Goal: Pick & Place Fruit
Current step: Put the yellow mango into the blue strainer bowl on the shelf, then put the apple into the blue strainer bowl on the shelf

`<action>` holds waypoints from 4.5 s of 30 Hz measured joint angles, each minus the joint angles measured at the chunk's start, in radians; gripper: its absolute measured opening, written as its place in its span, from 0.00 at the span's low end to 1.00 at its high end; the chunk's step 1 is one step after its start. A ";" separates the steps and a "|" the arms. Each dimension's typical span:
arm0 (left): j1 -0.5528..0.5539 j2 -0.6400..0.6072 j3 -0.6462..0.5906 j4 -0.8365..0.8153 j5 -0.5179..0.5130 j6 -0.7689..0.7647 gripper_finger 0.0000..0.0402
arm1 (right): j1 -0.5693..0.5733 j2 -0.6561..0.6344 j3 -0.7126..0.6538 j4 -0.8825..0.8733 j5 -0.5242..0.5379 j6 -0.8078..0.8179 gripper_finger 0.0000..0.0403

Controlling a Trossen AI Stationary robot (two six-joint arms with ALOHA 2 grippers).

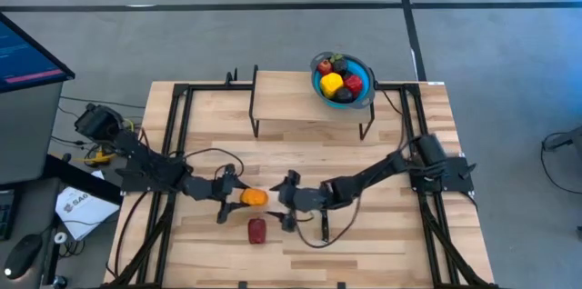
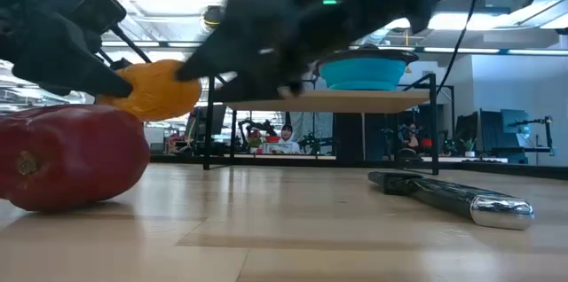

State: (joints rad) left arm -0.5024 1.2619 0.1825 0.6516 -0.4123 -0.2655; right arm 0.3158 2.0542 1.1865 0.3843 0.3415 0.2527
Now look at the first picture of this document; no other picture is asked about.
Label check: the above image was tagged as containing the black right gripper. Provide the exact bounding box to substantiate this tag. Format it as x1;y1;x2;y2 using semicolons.
265;169;327;234

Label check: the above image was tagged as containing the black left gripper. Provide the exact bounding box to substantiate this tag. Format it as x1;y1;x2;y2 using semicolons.
210;164;251;225

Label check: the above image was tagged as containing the orange bell pepper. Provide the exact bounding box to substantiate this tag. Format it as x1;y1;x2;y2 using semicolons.
239;187;269;207

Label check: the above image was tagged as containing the dark red bell pepper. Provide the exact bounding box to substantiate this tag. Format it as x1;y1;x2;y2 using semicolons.
247;217;267;245

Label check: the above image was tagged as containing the black round fruit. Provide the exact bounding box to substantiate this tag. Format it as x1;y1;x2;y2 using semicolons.
334;87;355;105

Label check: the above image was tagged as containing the yellow bell pepper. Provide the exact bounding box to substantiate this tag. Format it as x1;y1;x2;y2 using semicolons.
319;72;346;100

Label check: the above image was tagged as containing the red yellow apple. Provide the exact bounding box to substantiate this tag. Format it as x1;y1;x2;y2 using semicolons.
343;74;365;95

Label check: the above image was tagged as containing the small red fruit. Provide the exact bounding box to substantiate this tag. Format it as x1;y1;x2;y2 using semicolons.
316;58;335;76

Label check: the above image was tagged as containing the dark fruit with green leaf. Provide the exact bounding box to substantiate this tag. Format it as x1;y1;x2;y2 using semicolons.
330;54;349;76

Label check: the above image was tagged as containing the blue collapsible bowl grey rim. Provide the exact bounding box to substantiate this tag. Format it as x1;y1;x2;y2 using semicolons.
310;51;376;110

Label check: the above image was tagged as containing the wooden shelf with black legs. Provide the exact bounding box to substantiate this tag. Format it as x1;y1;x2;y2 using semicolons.
247;65;376;141

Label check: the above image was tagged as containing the yellow clamp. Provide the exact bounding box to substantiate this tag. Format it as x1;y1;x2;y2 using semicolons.
84;118;135;166

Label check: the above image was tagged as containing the white printed paper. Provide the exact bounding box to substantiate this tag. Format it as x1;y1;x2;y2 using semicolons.
55;184;121;242

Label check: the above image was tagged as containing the black desk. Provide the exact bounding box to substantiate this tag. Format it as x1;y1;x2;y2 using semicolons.
0;154;124;289

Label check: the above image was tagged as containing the black computer mouse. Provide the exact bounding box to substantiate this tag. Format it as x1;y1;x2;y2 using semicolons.
3;233;45;281

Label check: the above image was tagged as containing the black keyboard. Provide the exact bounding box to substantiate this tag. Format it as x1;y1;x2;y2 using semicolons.
0;188;17;241

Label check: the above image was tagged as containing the dark screen monitor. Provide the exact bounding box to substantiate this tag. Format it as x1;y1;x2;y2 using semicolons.
0;11;76;95

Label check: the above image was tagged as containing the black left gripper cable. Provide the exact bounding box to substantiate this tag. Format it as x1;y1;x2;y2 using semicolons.
181;146;246;181

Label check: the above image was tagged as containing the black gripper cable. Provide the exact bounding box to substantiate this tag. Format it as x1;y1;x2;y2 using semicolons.
181;146;246;181
293;195;363;250

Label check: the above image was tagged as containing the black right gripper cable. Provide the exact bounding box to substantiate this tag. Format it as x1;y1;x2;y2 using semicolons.
293;195;363;250

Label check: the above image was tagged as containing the black aluminium rig frame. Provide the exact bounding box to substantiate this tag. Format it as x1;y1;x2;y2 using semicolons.
104;80;499;289

